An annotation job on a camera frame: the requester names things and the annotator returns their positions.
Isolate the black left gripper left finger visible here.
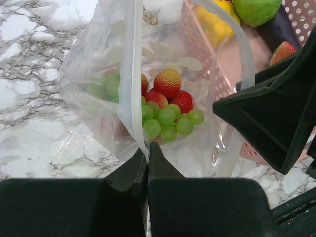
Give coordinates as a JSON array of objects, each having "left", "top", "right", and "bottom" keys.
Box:
[{"left": 0, "top": 150, "right": 148, "bottom": 237}]

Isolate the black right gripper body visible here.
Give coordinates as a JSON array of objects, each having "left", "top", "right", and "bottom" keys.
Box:
[{"left": 272, "top": 187, "right": 316, "bottom": 237}]

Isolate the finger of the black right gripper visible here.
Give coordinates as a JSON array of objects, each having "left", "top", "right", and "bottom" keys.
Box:
[{"left": 213, "top": 30, "right": 316, "bottom": 175}]

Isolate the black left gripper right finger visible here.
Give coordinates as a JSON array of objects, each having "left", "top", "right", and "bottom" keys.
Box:
[{"left": 148, "top": 142, "right": 280, "bottom": 237}]

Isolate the green grape bunch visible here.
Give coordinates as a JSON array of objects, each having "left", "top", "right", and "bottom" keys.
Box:
[{"left": 88, "top": 76, "right": 205, "bottom": 143}]

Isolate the red strawberry bunch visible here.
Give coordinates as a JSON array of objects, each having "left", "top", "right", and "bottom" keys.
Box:
[{"left": 90, "top": 69, "right": 194, "bottom": 114}]

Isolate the clear zip top bag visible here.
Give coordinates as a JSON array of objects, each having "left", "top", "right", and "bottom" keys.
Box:
[{"left": 58, "top": 0, "right": 255, "bottom": 177}]

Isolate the red watermelon slice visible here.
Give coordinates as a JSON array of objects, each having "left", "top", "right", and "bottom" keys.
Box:
[{"left": 269, "top": 41, "right": 297, "bottom": 66}]

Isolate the dark purple eggplant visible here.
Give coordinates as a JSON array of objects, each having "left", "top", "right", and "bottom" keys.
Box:
[{"left": 256, "top": 4, "right": 301, "bottom": 52}]

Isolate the yellow bell pepper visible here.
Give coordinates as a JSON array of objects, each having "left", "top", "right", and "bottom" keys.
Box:
[{"left": 195, "top": 5, "right": 234, "bottom": 50}]

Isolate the green custard apple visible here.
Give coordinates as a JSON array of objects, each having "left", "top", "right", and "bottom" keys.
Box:
[{"left": 233, "top": 0, "right": 282, "bottom": 27}]

